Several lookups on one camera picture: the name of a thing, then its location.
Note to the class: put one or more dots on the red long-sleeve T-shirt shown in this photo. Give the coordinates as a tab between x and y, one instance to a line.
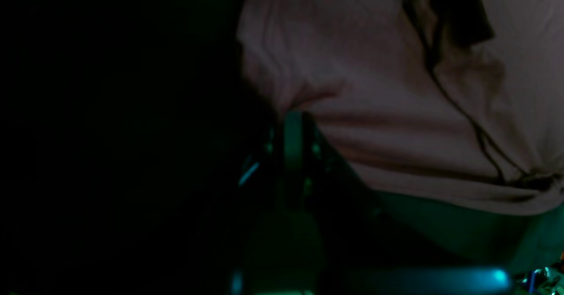
459	101

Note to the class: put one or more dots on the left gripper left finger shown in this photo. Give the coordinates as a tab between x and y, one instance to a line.
264	264

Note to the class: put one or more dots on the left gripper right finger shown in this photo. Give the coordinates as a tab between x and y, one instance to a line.
345	211

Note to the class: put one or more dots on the black table cloth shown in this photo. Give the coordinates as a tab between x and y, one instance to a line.
124	127

